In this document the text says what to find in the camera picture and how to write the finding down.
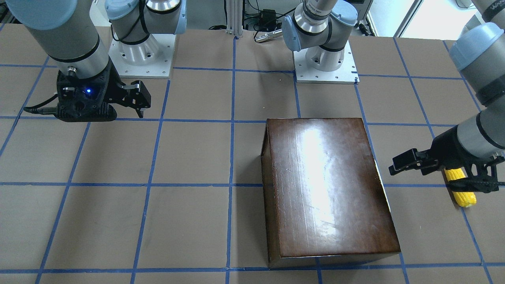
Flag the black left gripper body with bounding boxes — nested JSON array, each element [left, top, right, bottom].
[[421, 126, 482, 176]]

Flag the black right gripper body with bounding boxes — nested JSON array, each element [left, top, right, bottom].
[[103, 67, 133, 107]]

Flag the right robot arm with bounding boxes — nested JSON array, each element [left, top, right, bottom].
[[6, 0, 187, 122]]

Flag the yellow corn cob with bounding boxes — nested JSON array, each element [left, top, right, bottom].
[[444, 167, 477, 208]]

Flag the dark wooden drawer box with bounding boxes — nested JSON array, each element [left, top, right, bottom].
[[260, 118, 401, 269]]

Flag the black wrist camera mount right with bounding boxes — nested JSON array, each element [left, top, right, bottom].
[[54, 65, 117, 122]]

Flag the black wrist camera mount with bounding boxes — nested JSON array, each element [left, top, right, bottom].
[[54, 65, 117, 122], [448, 155, 505, 193]]

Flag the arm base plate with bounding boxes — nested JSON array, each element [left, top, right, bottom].
[[293, 41, 360, 84], [108, 34, 177, 79]]

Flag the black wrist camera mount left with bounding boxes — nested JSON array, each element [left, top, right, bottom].
[[448, 155, 505, 193]]

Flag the aluminium frame post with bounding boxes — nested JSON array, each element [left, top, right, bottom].
[[224, 0, 243, 38]]

